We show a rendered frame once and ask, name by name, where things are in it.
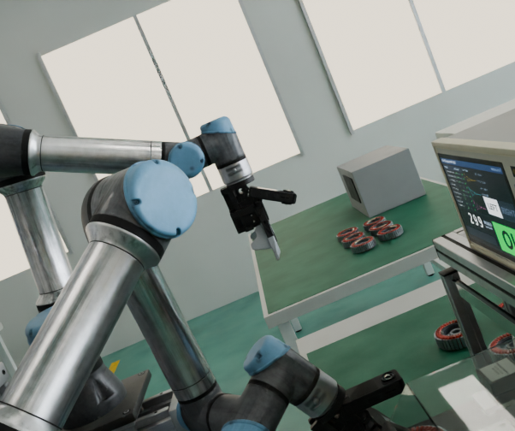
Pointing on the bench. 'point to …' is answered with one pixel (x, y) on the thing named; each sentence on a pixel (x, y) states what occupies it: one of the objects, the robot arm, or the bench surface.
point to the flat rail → (489, 309)
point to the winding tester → (459, 147)
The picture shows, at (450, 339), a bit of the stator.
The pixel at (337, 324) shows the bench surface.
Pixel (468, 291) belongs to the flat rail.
